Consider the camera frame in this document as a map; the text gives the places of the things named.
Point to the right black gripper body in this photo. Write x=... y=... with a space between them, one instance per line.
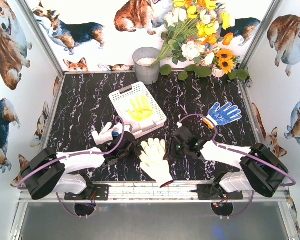
x=181 y=133

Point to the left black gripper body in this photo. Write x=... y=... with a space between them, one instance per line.
x=129 y=139

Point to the cream glove red cuff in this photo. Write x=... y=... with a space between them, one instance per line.
x=157 y=170

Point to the yellow coated work glove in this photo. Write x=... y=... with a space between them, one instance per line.
x=141 y=108

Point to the white plastic storage basket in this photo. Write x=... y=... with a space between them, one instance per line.
x=120 y=100

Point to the cream knit glove pair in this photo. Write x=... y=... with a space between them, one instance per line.
x=153 y=150

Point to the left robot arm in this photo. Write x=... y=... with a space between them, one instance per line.
x=57 y=172

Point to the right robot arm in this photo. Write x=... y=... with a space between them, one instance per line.
x=259 y=170

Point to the white glove blue finger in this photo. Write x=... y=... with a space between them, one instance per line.
x=105 y=135

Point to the blue dotted work glove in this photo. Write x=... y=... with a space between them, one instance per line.
x=222 y=115

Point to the grey metal bucket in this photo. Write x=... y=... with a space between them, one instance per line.
x=146 y=68

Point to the small sunflower pot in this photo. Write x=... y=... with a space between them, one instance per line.
x=225 y=62

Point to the artificial flower bouquet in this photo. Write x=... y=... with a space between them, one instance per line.
x=192 y=28

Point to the aluminium front rail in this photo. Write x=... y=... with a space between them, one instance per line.
x=149 y=192

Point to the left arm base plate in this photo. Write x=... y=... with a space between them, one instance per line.
x=95 y=192

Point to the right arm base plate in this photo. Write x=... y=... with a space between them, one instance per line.
x=210 y=192

